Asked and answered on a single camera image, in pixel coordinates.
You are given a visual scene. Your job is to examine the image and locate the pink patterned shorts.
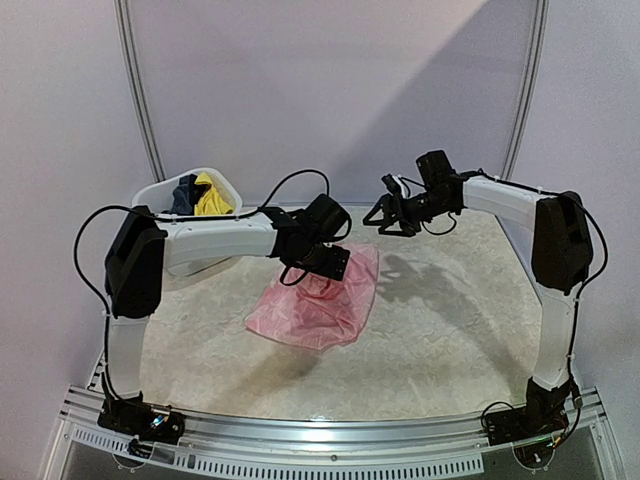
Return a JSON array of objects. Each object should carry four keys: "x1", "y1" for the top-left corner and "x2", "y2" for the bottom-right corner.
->
[{"x1": 245, "y1": 243, "x2": 380, "y2": 351}]

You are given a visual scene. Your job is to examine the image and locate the dark blue garment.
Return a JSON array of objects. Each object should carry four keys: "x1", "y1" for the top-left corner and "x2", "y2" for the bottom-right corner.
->
[{"x1": 169, "y1": 174, "x2": 197, "y2": 216}]

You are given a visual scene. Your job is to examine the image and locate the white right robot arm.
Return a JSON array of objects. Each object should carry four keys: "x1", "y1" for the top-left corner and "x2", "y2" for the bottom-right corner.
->
[{"x1": 363, "y1": 171, "x2": 593, "y2": 391}]

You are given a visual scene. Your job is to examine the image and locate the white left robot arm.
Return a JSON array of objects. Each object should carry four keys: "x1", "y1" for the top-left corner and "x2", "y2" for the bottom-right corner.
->
[{"x1": 105, "y1": 206, "x2": 350, "y2": 434}]

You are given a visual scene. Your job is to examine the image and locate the white plastic laundry basket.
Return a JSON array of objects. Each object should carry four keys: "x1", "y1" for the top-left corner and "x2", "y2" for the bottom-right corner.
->
[{"x1": 131, "y1": 166, "x2": 244, "y2": 279}]

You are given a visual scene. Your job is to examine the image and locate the yellow garment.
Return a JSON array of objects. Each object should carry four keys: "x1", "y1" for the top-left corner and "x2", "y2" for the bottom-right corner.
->
[{"x1": 194, "y1": 172, "x2": 235, "y2": 216}]

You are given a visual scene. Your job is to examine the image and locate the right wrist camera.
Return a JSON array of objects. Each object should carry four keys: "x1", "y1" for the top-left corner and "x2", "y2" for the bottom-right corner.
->
[{"x1": 381, "y1": 174, "x2": 410, "y2": 199}]

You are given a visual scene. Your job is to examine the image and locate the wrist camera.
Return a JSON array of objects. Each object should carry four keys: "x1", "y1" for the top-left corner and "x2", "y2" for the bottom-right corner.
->
[
  {"x1": 298, "y1": 194, "x2": 351, "y2": 239},
  {"x1": 381, "y1": 174, "x2": 410, "y2": 199}
]

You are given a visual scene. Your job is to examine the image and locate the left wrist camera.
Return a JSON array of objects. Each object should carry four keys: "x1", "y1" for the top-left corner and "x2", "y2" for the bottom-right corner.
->
[{"x1": 298, "y1": 194, "x2": 351, "y2": 239}]

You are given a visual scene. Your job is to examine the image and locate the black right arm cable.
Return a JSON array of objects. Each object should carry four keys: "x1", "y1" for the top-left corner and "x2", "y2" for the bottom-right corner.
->
[{"x1": 399, "y1": 169, "x2": 611, "y2": 401}]

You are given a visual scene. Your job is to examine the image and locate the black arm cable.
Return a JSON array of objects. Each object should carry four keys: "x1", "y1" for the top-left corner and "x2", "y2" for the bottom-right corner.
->
[
  {"x1": 73, "y1": 168, "x2": 351, "y2": 396},
  {"x1": 399, "y1": 169, "x2": 611, "y2": 401}
]

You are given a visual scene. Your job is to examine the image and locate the aluminium front rail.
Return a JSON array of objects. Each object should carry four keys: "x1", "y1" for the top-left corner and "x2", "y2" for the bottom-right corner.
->
[{"x1": 43, "y1": 387, "x2": 625, "y2": 479}]

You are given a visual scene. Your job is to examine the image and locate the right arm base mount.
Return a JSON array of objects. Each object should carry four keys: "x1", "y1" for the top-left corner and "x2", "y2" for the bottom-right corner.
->
[{"x1": 480, "y1": 376, "x2": 583, "y2": 448}]

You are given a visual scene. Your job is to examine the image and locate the right aluminium frame post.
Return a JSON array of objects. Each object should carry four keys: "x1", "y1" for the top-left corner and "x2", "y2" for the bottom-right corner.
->
[{"x1": 499, "y1": 0, "x2": 549, "y2": 180}]

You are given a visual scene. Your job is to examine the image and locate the aluminium frame post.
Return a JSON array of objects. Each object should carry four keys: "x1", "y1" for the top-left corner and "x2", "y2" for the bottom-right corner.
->
[
  {"x1": 114, "y1": 0, "x2": 166, "y2": 182},
  {"x1": 499, "y1": 0, "x2": 549, "y2": 180}
]

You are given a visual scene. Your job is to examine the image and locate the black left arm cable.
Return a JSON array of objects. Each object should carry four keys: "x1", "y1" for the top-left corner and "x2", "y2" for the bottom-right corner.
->
[{"x1": 73, "y1": 168, "x2": 351, "y2": 396}]

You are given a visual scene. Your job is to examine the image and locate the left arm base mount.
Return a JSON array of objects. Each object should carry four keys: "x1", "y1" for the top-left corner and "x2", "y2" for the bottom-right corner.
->
[{"x1": 97, "y1": 395, "x2": 186, "y2": 445}]

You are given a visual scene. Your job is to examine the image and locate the left aluminium frame post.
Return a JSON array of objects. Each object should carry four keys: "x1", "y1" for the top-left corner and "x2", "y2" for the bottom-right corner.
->
[{"x1": 114, "y1": 0, "x2": 166, "y2": 182}]

